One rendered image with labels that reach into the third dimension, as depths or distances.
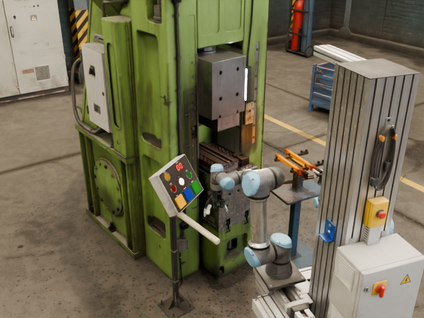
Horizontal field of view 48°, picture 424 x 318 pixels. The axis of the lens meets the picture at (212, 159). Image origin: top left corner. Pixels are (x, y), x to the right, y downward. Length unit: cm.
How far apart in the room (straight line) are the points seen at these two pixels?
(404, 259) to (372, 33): 990
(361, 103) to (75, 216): 343
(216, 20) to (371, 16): 886
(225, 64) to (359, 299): 173
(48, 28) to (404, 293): 690
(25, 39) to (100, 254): 463
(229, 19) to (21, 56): 527
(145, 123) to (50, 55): 487
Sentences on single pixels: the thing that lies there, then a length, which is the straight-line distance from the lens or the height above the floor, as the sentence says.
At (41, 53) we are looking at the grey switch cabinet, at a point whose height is 69.
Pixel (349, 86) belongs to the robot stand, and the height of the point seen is 195.
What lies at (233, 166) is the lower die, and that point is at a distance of 358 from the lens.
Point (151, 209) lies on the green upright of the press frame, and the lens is 395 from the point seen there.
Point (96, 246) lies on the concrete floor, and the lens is 445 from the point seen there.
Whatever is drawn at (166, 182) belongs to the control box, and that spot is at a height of 114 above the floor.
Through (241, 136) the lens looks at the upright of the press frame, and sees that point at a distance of 374.
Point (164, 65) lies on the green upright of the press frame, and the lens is 316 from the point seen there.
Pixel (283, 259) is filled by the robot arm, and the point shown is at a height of 94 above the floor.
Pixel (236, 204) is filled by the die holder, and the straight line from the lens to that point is 368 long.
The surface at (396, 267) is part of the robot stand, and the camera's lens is 231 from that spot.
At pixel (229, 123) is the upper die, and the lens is 340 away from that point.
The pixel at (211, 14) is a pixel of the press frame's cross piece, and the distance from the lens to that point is 329.
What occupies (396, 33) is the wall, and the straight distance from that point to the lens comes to 1163.
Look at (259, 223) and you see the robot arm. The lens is 250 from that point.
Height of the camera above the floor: 258
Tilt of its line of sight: 26 degrees down
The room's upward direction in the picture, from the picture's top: straight up
